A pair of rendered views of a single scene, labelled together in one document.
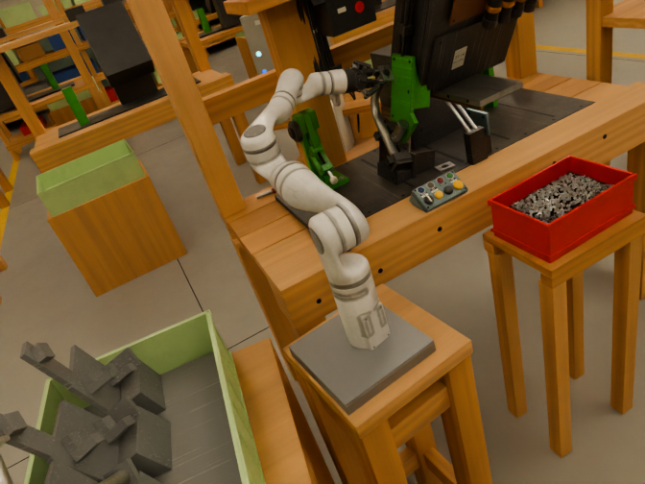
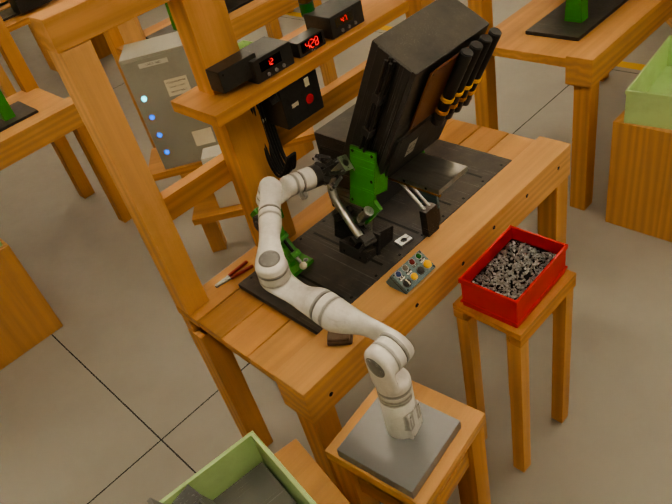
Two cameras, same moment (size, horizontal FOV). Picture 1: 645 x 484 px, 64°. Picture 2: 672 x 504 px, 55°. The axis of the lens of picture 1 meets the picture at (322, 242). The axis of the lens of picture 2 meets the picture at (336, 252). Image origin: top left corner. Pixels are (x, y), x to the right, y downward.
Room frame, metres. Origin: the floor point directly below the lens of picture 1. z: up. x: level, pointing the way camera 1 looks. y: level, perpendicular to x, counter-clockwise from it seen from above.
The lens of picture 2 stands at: (-0.07, 0.38, 2.36)
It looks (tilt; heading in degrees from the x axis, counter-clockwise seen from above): 39 degrees down; 340
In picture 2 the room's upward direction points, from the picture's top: 15 degrees counter-clockwise
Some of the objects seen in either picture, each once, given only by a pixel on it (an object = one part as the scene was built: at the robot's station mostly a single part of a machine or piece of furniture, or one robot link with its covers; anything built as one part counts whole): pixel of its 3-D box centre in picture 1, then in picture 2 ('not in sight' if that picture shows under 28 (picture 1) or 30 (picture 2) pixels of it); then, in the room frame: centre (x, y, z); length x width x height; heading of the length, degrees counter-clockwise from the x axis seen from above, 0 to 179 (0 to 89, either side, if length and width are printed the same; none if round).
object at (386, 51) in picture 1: (425, 86); (366, 157); (1.85, -0.54, 1.07); 0.30 x 0.18 x 0.34; 106
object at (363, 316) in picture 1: (358, 305); (398, 405); (0.90, -0.03, 0.97); 0.09 x 0.09 x 0.17; 30
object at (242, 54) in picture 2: not in sight; (233, 71); (1.82, -0.13, 1.59); 0.15 x 0.07 x 0.07; 106
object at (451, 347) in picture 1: (372, 350); (405, 436); (0.90, -0.03, 0.83); 0.32 x 0.32 x 0.04; 23
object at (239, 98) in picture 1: (360, 48); (296, 121); (2.04, -0.37, 1.23); 1.30 x 0.05 x 0.09; 106
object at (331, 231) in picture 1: (340, 247); (389, 366); (0.89, -0.03, 1.13); 0.09 x 0.09 x 0.17; 16
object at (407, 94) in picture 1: (410, 85); (369, 173); (1.61, -0.42, 1.17); 0.13 x 0.12 x 0.20; 106
